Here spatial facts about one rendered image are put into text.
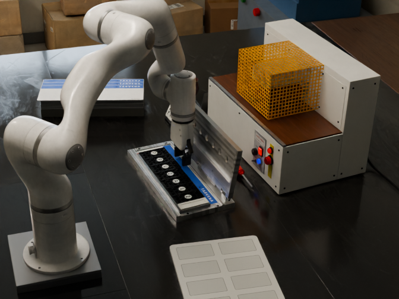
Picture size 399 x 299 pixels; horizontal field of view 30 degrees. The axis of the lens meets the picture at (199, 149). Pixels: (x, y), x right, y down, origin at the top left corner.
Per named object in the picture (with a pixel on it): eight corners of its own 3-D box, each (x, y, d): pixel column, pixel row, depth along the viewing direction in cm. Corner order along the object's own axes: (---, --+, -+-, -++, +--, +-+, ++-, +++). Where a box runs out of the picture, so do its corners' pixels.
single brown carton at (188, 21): (125, 39, 590) (124, 0, 573) (181, 29, 611) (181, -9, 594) (145, 57, 561) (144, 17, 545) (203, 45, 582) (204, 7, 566)
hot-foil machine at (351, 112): (206, 123, 290) (208, 31, 270) (295, 104, 305) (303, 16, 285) (310, 231, 231) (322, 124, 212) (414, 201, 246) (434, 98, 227)
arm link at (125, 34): (29, 168, 202) (75, 188, 194) (7, 147, 192) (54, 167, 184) (123, 25, 217) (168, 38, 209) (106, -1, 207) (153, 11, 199)
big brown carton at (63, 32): (44, 44, 580) (40, 1, 562) (114, 37, 595) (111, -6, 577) (52, 65, 546) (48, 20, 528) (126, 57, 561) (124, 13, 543)
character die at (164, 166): (149, 168, 256) (149, 165, 256) (175, 162, 260) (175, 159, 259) (154, 175, 253) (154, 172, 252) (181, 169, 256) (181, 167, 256)
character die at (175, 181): (159, 183, 249) (159, 180, 248) (186, 177, 252) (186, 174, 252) (165, 191, 245) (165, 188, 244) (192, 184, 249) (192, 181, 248)
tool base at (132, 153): (127, 155, 268) (127, 146, 266) (180, 143, 275) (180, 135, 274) (176, 222, 234) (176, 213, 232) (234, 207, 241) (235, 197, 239)
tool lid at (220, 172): (180, 92, 264) (185, 92, 265) (173, 139, 273) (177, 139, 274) (237, 150, 230) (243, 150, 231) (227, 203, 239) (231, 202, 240)
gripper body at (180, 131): (166, 110, 254) (167, 139, 260) (178, 124, 246) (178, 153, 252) (186, 106, 257) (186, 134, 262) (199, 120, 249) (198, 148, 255)
